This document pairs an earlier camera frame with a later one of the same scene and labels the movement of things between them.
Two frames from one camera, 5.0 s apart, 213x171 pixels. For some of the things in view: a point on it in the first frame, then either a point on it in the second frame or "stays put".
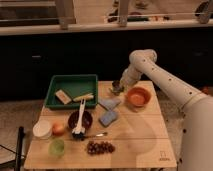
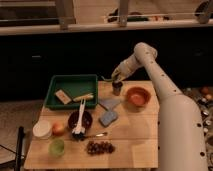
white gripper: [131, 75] to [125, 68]
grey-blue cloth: [109, 103] stays put
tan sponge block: [63, 97] stays put
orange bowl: [138, 97] stays put
